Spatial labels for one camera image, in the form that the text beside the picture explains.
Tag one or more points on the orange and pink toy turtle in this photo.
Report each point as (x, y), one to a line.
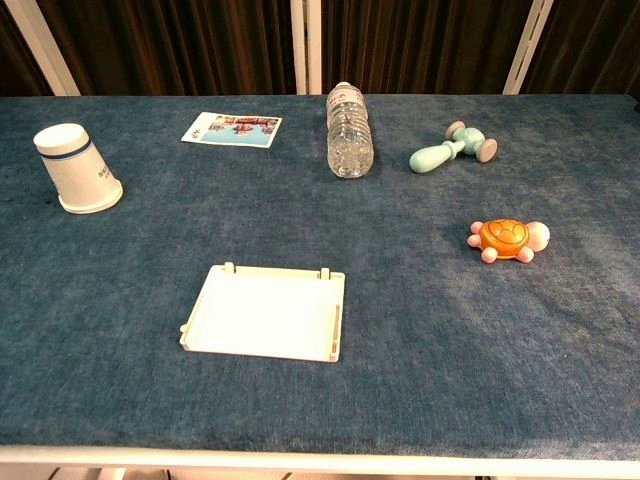
(505, 238)

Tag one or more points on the blue felt table cloth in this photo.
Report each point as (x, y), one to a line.
(320, 260)

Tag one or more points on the white plastic hinged lid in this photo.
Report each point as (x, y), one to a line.
(265, 315)

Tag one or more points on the clear plastic water bottle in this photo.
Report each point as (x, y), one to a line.
(348, 135)

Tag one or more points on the printed picture card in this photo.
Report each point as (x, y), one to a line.
(232, 129)

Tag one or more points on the mint green toy hammer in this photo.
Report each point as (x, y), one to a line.
(440, 150)

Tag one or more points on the dark brown curtain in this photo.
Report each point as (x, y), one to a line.
(200, 45)

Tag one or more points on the white paper cup blue stripe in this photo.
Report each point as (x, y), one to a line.
(80, 170)

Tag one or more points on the white slotted upright post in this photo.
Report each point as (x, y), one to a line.
(527, 47)
(306, 45)
(42, 45)

